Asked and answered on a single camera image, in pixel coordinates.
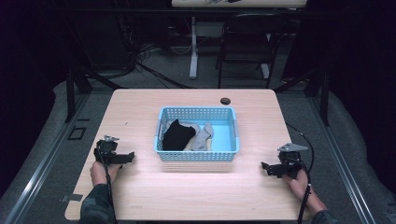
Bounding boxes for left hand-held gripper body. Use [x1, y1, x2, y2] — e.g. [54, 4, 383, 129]
[93, 134, 125, 166]

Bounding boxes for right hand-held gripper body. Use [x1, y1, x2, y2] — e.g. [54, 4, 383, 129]
[276, 142, 309, 180]

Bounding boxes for person's left hand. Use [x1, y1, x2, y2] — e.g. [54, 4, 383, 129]
[90, 161, 123, 187]

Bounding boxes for person's right hand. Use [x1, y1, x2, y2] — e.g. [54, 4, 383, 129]
[283, 168, 313, 202]

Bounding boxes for black sock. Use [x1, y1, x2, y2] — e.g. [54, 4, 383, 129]
[162, 119, 197, 152]

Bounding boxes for blue plastic basket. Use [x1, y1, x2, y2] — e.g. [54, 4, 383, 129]
[153, 105, 241, 162]

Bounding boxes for grey tape strip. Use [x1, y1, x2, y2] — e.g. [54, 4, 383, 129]
[60, 193, 84, 203]

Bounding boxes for beige sock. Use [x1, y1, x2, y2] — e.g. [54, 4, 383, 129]
[182, 138, 213, 152]

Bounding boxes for black metal stand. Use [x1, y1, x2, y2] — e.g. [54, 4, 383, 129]
[64, 65, 93, 123]
[303, 68, 332, 127]

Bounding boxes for black metal chair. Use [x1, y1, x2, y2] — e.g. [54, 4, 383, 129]
[215, 12, 290, 90]

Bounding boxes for white table leg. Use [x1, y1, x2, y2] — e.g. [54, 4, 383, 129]
[189, 16, 201, 80]

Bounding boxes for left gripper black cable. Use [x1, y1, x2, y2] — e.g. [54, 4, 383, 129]
[96, 146, 119, 224]

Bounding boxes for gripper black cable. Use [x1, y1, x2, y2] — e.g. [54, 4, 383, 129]
[285, 123, 316, 224]
[96, 146, 119, 224]

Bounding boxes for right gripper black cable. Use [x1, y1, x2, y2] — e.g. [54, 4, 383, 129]
[285, 123, 316, 224]

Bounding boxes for aluminium floor rail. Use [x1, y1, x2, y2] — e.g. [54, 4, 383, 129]
[3, 92, 92, 224]
[306, 92, 379, 224]

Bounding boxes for black floor cables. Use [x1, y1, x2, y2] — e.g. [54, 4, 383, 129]
[118, 43, 194, 90]

